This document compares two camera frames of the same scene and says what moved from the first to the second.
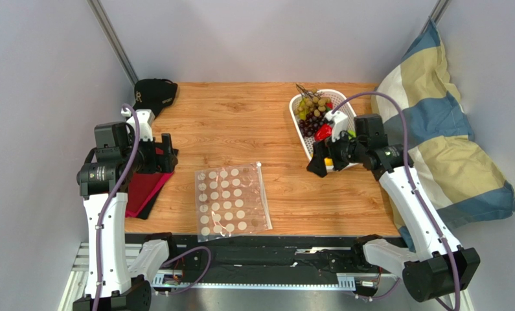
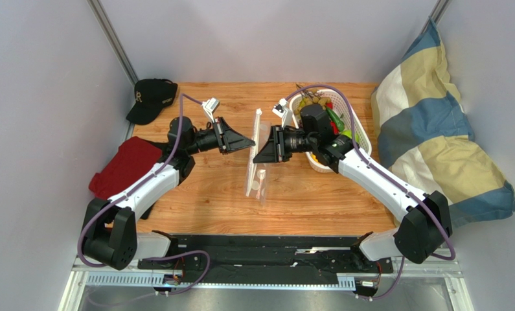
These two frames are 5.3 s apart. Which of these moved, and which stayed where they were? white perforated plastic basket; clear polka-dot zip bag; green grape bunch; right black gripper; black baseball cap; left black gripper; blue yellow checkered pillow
Moved: left black gripper; clear polka-dot zip bag; right black gripper
Stayed: blue yellow checkered pillow; white perforated plastic basket; green grape bunch; black baseball cap
